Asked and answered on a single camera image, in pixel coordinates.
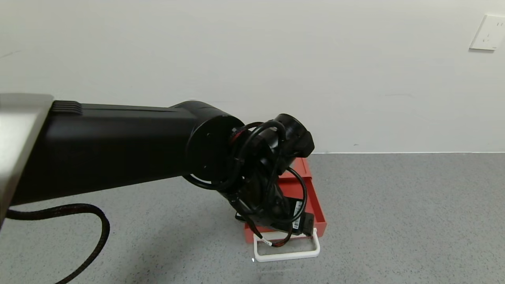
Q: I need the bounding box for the red drawer with white handle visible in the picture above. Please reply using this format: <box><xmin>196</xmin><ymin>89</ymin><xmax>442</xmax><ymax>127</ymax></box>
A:
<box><xmin>243</xmin><ymin>177</ymin><xmax>328</xmax><ymax>263</ymax></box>

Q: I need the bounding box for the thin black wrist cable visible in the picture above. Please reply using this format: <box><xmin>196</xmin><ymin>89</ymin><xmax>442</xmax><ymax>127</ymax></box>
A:
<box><xmin>183</xmin><ymin>120</ymin><xmax>316</xmax><ymax>248</ymax></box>

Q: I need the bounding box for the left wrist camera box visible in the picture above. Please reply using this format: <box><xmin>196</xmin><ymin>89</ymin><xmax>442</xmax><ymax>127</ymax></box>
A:
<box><xmin>281</xmin><ymin>196</ymin><xmax>315</xmax><ymax>237</ymax></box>

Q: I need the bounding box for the thick black braided arm cable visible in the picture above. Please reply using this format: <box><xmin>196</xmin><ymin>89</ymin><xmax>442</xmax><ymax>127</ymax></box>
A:
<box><xmin>6</xmin><ymin>203</ymin><xmax>110</xmax><ymax>284</ymax></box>

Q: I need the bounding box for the white wall socket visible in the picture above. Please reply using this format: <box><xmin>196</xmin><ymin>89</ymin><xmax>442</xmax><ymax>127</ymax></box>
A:
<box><xmin>469</xmin><ymin>14</ymin><xmax>505</xmax><ymax>51</ymax></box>

